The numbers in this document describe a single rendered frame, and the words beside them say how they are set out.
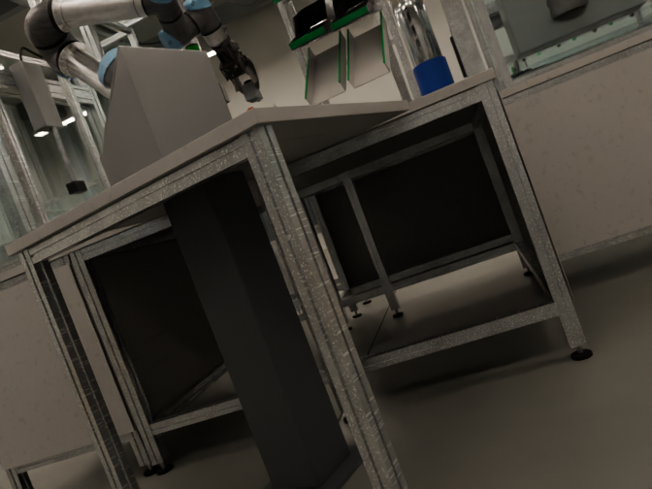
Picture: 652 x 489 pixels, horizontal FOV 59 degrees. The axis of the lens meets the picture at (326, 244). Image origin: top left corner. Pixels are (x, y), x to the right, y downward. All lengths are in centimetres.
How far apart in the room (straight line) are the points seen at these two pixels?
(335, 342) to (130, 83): 74
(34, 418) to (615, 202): 233
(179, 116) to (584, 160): 160
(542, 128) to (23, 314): 206
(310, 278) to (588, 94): 167
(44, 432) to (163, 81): 147
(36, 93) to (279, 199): 195
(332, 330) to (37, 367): 151
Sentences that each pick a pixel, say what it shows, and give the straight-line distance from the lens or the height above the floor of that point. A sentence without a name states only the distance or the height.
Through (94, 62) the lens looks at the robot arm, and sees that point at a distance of 196.
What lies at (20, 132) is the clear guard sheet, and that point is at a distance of 327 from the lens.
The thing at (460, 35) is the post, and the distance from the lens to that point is 310.
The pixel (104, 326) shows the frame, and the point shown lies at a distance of 217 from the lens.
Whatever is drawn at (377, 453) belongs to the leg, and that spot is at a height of 19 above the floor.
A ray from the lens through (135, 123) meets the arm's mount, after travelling 142.
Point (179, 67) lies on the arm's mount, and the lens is 154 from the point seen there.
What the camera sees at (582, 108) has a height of 68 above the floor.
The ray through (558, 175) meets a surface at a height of 47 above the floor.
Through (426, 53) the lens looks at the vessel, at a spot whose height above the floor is 116.
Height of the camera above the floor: 63
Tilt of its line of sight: 2 degrees down
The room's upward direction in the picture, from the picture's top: 21 degrees counter-clockwise
